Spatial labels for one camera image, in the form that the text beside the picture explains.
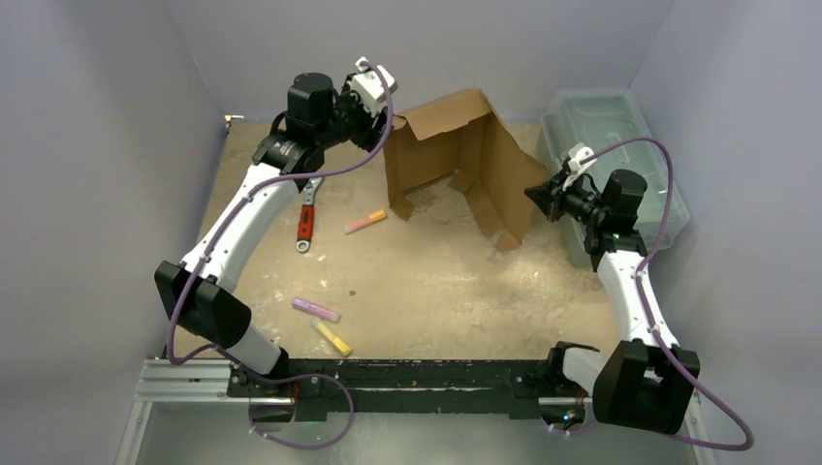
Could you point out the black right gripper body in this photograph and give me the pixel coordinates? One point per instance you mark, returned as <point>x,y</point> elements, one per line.
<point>553,200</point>

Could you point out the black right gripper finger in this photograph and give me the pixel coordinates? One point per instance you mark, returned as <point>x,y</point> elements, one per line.
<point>541,192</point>
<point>545,204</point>

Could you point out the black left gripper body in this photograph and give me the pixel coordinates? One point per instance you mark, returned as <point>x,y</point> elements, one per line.
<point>353,122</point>

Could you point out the brown cardboard box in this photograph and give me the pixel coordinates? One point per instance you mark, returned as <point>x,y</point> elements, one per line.
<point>460,137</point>

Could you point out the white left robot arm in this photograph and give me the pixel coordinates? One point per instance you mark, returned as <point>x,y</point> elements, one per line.
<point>197,292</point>

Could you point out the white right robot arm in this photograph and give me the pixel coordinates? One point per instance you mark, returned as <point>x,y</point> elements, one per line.
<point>643,384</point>

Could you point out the clear plastic bin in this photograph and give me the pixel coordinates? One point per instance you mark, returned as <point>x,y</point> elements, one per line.
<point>600,117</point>

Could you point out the orange highlighter marker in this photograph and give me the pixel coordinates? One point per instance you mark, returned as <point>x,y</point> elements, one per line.
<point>366,221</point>

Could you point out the red adjustable wrench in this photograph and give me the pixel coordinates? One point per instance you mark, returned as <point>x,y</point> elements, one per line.
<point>307,215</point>

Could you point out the purple highlighter marker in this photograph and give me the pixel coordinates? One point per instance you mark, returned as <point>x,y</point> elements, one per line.
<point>316,310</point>

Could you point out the yellow highlighter marker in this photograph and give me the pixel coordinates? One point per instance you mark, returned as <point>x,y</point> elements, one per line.
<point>334,340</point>

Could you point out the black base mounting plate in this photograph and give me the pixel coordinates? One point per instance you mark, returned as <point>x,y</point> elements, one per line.
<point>515,388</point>

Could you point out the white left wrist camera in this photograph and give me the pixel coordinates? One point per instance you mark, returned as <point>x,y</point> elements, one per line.
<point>373,88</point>

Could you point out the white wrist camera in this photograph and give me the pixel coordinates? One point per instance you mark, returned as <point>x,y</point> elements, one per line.
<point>578,159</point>
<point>373,88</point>

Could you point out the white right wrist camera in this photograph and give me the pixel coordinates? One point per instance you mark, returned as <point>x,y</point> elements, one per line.
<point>578,159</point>

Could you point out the aluminium frame rail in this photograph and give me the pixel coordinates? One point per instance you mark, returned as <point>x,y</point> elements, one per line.
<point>183,415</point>

